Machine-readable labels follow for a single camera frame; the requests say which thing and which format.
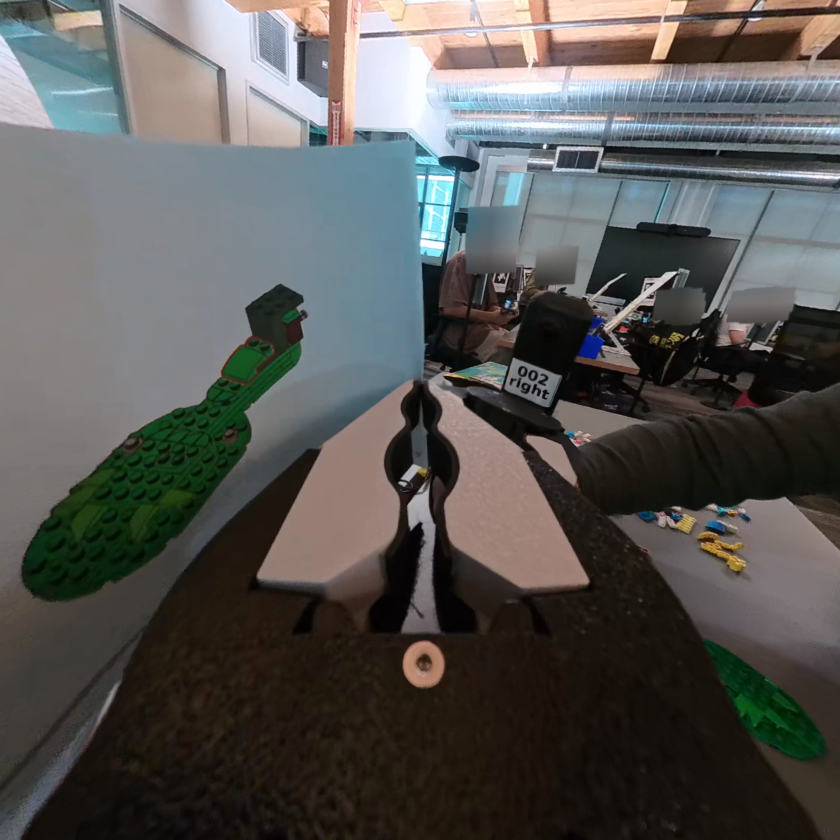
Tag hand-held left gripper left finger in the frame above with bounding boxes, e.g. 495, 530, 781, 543
256, 381, 424, 634

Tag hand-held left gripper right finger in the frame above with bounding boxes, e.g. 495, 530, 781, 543
420, 384, 592, 634

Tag pale blue instruction booklet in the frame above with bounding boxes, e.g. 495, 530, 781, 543
0, 123, 424, 791

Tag green brick model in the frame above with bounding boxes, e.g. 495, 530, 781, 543
702, 640, 829, 762

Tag person's right forearm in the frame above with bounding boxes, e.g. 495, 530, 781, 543
567, 384, 840, 519

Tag grey desk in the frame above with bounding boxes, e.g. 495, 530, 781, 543
427, 367, 840, 840

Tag colourful booklet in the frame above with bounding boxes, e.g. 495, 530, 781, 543
446, 361, 519, 392

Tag black yellow jacket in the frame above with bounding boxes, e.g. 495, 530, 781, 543
630, 322, 706, 388

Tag pile of colourful bricks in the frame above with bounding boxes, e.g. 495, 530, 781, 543
633, 502, 756, 534

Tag yellow bricks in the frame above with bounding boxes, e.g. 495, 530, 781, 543
696, 532, 749, 573

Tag black office chair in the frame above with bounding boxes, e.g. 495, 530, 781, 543
748, 305, 840, 408

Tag black wall screen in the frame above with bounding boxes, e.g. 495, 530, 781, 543
586, 225, 742, 304

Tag black wall speaker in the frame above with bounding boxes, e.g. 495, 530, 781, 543
297, 39, 330, 93

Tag wall vent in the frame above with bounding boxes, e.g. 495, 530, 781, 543
252, 7, 291, 83

